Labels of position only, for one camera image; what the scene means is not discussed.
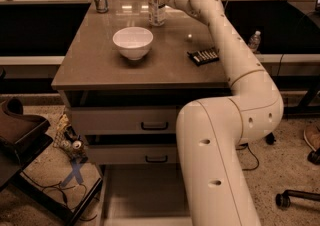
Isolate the clear plastic water bottle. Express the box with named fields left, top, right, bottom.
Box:
left=148, top=0, right=165, bottom=26

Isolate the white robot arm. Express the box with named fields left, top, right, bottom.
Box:
left=164, top=0, right=283, bottom=226

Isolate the grey drawer cabinet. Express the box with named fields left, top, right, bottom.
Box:
left=51, top=0, right=234, bottom=226

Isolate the water bottle on ledge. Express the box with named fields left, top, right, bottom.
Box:
left=248, top=31, right=261, bottom=53

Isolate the top grey drawer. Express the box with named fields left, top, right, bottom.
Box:
left=67, top=90, right=185, bottom=135

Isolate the middle grey drawer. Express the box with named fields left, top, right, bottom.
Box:
left=85, top=134, right=178, bottom=165

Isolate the bottom open grey drawer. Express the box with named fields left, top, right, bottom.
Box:
left=95, top=164, right=192, bottom=226

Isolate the white ceramic bowl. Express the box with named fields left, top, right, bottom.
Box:
left=113, top=27, right=153, bottom=60

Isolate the black snack bar packet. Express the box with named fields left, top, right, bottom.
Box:
left=187, top=48, right=219, bottom=66

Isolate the blue tape cross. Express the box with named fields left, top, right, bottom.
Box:
left=61, top=157, right=88, bottom=187

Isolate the dark brown chair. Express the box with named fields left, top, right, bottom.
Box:
left=0, top=98, right=102, bottom=226

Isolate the brown shoe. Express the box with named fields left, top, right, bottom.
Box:
left=304, top=125, right=320, bottom=151

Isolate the black office chair base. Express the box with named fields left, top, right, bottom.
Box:
left=275, top=189, right=320, bottom=208

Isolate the wire basket with cans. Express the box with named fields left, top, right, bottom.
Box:
left=53, top=114, right=86, bottom=159

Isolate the black floor cable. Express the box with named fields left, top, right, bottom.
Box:
left=235, top=143, right=261, bottom=172

